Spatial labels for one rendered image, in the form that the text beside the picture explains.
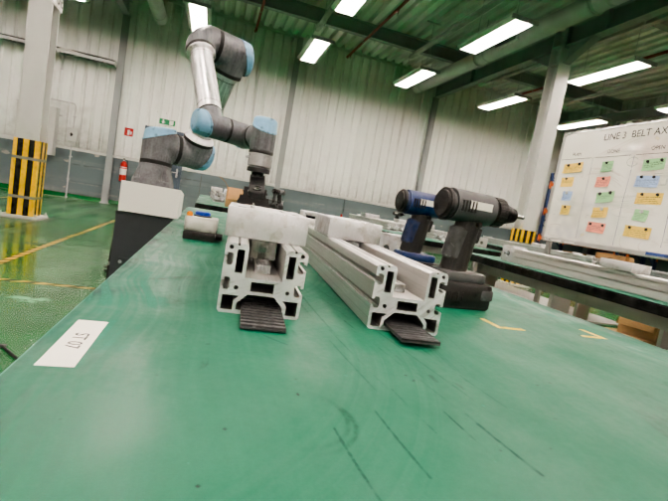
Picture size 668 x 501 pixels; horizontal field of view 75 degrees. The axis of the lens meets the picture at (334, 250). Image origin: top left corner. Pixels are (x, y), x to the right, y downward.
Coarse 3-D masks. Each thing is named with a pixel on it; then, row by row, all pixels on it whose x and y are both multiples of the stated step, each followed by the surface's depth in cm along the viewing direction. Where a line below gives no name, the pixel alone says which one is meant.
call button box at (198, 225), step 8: (192, 216) 112; (200, 216) 114; (208, 216) 117; (184, 224) 112; (192, 224) 112; (200, 224) 112; (208, 224) 113; (216, 224) 113; (184, 232) 112; (192, 232) 112; (200, 232) 113; (208, 232) 113; (200, 240) 113; (208, 240) 113; (216, 240) 117
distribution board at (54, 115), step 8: (16, 112) 1006; (56, 112) 1027; (16, 120) 1008; (56, 120) 1034; (48, 128) 1027; (56, 128) 1041; (72, 128) 1052; (48, 136) 1029; (56, 136) 1049; (72, 136) 1054; (48, 144) 1031; (56, 144) 1056; (72, 144) 1063; (48, 152) 1034
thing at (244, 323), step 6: (240, 324) 48; (246, 324) 47; (252, 324) 48; (258, 324) 48; (264, 324) 48; (270, 324) 49; (276, 324) 49; (282, 324) 49; (264, 330) 48; (270, 330) 48; (276, 330) 48; (282, 330) 48
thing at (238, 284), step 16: (240, 240) 56; (240, 256) 65; (288, 256) 53; (304, 256) 54; (224, 272) 52; (240, 272) 52; (256, 272) 57; (272, 272) 59; (288, 272) 58; (304, 272) 54; (224, 288) 52; (240, 288) 53; (256, 288) 55; (272, 288) 55; (288, 288) 54; (224, 304) 55; (240, 304) 55; (288, 304) 60
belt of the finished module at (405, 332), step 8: (384, 320) 58; (392, 320) 59; (400, 320) 60; (408, 320) 61; (392, 328) 55; (400, 328) 56; (408, 328) 56; (416, 328) 57; (400, 336) 52; (408, 336) 53; (416, 336) 53; (424, 336) 54; (432, 336) 55; (432, 344) 52
